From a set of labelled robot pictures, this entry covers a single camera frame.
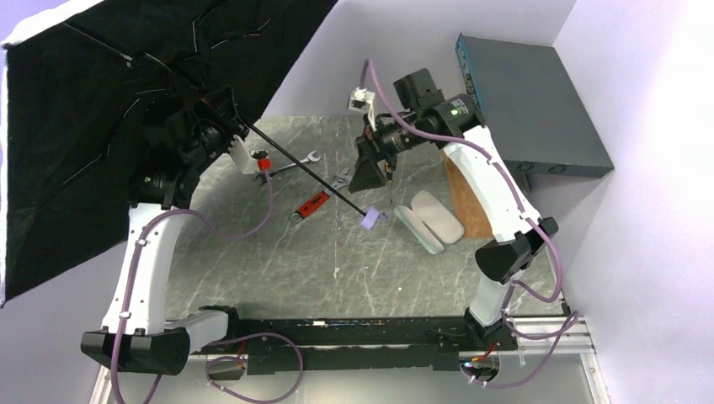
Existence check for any mint green zipper case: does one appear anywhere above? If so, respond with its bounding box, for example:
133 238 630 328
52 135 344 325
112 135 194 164
394 190 465 255

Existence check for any lilac umbrella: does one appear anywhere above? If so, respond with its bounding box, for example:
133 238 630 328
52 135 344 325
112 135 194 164
0 0 391 309

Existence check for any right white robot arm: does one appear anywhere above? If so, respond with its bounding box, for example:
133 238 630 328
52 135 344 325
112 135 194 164
348 69 558 338

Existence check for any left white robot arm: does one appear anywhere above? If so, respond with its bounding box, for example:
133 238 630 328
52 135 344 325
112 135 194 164
80 87 246 375

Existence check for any silver open-end wrench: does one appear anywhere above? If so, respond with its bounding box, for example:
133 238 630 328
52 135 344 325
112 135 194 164
253 151 322 185

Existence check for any black yellow screwdriver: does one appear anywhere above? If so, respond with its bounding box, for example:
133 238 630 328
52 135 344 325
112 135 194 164
384 162 394 205

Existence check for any brown wooden board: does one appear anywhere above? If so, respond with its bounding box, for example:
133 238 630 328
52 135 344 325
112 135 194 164
441 152 493 239

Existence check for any red-handled adjustable wrench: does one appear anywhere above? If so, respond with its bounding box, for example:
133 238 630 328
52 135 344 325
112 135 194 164
290 168 351 222

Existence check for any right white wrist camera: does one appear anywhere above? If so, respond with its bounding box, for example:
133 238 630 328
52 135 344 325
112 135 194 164
347 88 376 130

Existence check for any dark network switch box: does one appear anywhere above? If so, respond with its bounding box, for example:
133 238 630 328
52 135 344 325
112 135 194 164
455 35 615 178

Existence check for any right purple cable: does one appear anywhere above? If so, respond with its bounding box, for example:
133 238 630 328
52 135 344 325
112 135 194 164
360 58 583 391

